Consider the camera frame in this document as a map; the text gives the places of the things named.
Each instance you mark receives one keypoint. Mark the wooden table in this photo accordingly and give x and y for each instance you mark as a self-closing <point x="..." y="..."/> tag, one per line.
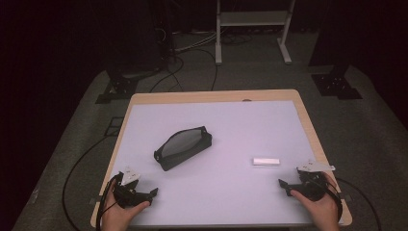
<point x="211" y="95"/>

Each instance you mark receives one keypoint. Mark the black stand base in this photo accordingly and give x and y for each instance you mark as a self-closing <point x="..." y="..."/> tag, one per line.
<point x="117" y="88"/>
<point x="336" y="86"/>

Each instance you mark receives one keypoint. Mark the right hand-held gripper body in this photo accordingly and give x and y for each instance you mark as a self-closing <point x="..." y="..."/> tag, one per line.
<point x="310" y="189"/>

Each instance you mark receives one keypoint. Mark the white eraser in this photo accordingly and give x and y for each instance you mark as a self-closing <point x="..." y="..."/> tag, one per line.
<point x="266" y="161"/>

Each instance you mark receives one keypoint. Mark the black pencil case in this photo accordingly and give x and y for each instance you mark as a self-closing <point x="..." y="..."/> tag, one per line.
<point x="184" y="150"/>

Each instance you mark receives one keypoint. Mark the person's left hand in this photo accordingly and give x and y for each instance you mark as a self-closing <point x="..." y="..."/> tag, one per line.
<point x="115" y="218"/>

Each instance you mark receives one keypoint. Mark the white table mat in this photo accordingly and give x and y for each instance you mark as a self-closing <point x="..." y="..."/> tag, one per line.
<point x="224" y="122"/>

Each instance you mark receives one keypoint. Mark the black square floor frame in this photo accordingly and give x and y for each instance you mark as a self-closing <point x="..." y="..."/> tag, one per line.
<point x="109" y="126"/>

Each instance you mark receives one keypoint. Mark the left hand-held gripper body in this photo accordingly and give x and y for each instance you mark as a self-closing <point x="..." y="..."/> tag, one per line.
<point x="125" y="195"/>

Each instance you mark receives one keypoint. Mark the person's right hand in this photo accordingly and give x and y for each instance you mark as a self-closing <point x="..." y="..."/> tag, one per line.
<point x="324" y="211"/>

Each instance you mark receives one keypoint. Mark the white metal stand frame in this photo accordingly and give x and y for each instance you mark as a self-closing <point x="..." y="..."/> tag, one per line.
<point x="251" y="18"/>

